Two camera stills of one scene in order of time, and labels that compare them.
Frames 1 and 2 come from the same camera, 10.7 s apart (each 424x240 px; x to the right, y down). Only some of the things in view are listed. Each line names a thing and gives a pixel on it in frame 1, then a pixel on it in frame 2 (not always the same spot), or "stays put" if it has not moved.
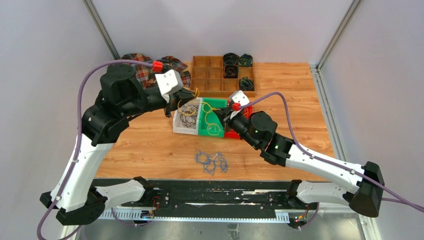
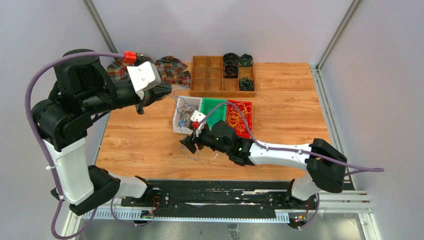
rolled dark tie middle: x=231 y=71 stays put
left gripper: x=177 y=97 → x=152 y=95
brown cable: x=188 y=115 stays put
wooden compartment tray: x=207 y=76 stays put
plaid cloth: x=147 y=75 stays put
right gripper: x=225 y=115 → x=190 y=141
